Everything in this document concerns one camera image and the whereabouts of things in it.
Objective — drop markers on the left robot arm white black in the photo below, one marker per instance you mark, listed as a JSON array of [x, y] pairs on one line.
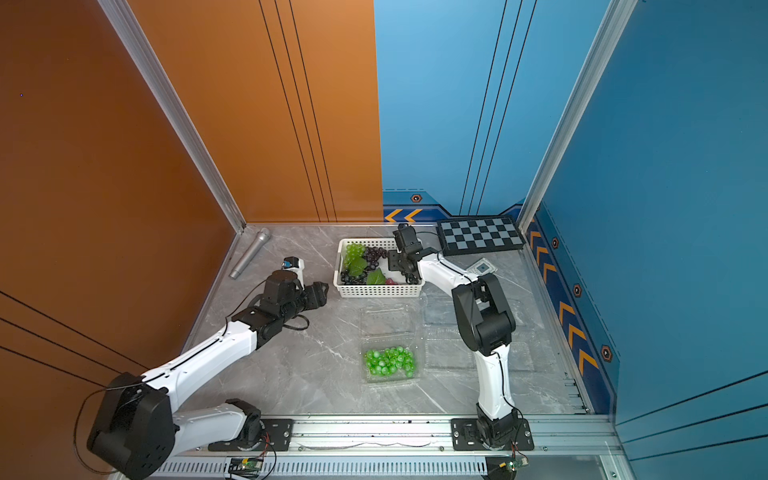
[[138, 425]]

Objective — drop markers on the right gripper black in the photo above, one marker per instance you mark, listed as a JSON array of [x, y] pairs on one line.
[[392, 260]]

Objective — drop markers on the green grape leaf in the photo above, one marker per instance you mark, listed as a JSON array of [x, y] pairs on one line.
[[357, 267], [376, 277]]

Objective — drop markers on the right green circuit board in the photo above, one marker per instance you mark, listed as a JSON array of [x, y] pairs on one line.
[[515, 462]]

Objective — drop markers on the small green grape bunch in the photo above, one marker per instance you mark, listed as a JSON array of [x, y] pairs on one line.
[[352, 252]]

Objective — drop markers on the white perforated plastic basket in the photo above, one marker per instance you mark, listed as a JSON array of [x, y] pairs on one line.
[[400, 288]]

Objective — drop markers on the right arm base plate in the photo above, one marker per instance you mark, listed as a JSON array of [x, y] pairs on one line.
[[479, 434]]

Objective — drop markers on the aluminium rail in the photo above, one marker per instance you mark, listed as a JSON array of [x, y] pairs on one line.
[[435, 435]]

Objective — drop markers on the black grey chessboard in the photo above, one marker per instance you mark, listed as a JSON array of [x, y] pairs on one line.
[[478, 235]]

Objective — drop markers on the clear clamshell container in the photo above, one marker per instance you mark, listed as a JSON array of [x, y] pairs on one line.
[[389, 326], [444, 348]]

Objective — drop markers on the green circuit board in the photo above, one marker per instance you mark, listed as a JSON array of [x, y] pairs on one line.
[[245, 468], [515, 462]]

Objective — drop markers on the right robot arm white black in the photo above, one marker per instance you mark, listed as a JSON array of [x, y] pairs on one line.
[[485, 323]]

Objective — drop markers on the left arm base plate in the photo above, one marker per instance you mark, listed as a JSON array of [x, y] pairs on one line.
[[266, 435]]

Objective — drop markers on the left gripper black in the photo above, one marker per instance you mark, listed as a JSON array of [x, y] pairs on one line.
[[316, 294]]

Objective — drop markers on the silver microphone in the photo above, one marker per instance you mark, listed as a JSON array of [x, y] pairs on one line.
[[261, 238]]

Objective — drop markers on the small black grape bunch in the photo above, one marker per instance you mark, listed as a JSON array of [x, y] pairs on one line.
[[355, 277]]

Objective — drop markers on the dark purple grape bunch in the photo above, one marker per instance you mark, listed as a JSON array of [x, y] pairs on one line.
[[373, 255]]

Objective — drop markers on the left green circuit board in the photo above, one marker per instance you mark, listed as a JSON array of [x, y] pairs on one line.
[[245, 468]]

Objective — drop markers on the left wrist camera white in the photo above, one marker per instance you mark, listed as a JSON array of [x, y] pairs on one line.
[[295, 265]]

